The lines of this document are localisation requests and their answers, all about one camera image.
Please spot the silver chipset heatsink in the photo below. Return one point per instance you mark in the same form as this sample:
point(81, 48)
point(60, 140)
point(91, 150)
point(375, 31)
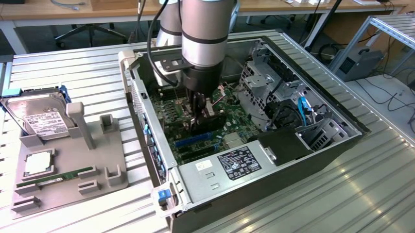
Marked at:
point(233, 140)

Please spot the graphics card with metal bracket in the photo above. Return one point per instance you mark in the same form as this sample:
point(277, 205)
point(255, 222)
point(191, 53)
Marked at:
point(211, 123)

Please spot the wooden desk white legs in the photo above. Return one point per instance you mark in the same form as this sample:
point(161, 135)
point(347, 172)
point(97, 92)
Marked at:
point(32, 9)
point(275, 6)

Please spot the aluminium slat frame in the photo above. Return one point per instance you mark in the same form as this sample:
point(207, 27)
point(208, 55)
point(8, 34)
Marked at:
point(388, 24)

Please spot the green RAM stick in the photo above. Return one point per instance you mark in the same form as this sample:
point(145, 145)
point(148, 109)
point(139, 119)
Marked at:
point(48, 180)

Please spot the CPU socket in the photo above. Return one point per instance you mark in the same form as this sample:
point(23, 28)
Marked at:
point(185, 106)

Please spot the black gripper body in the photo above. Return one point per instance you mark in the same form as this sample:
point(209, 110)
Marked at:
point(201, 78)

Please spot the black expansion slot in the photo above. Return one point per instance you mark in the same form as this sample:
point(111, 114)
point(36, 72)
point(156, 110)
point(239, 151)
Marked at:
point(196, 150)
point(197, 157)

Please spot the silver CPU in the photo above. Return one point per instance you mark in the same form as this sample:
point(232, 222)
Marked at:
point(37, 163)

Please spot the grey parts rack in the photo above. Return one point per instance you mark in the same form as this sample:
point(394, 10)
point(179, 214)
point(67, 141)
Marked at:
point(68, 170)

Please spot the low metal disk bay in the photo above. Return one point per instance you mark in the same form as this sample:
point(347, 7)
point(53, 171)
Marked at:
point(320, 138)

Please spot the blue slot retainer clip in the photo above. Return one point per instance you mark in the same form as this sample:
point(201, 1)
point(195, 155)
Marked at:
point(145, 128)

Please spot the blue case latch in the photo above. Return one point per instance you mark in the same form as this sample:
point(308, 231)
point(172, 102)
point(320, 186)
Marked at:
point(163, 195)

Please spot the hard disk with blue caddy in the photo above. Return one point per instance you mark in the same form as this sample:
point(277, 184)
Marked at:
point(41, 119)

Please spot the black plastic shroud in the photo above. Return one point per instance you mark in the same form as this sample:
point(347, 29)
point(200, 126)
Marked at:
point(281, 145)

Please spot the grey power supply unit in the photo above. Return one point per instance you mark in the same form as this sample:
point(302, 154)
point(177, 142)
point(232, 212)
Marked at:
point(207, 179)

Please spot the blue expansion slot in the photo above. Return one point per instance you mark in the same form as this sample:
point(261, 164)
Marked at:
point(191, 140)

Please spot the open black PC case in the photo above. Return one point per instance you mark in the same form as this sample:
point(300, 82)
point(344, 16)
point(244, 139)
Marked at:
point(327, 155)

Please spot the thin locking lever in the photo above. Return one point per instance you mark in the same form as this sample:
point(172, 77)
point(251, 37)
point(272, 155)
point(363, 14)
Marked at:
point(176, 95)

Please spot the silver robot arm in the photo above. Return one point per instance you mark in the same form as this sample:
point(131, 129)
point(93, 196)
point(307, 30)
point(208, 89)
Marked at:
point(201, 36)

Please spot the black stand pole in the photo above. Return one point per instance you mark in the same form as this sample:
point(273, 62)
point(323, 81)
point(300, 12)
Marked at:
point(324, 23)

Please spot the green motherboard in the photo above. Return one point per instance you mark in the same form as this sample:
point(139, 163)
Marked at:
point(239, 116)

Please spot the tall metal disk bay cage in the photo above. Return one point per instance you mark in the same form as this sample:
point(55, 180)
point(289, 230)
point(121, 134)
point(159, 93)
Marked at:
point(268, 80)

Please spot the black office chair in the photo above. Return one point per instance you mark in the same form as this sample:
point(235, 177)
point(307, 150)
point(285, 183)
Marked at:
point(88, 31)

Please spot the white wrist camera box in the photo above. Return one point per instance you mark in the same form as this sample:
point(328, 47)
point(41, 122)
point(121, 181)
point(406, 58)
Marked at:
point(167, 75)

